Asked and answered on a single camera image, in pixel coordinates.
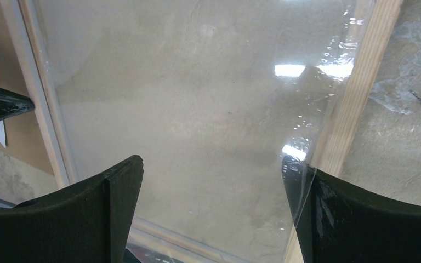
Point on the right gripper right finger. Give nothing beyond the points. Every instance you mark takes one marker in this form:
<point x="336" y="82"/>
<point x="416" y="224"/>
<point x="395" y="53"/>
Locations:
<point x="336" y="221"/>

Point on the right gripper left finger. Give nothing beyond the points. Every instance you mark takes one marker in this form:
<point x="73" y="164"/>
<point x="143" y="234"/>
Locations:
<point x="88" y="221"/>

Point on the clear glass pane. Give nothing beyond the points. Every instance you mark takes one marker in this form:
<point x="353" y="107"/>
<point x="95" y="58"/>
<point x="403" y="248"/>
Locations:
<point x="196" y="109"/>

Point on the wooden picture frame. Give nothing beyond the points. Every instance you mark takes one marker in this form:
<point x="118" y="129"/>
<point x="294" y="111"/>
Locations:
<point x="359" y="90"/>

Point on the brown backing board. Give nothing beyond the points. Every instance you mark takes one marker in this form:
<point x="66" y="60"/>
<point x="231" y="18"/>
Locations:
<point x="23" y="136"/>

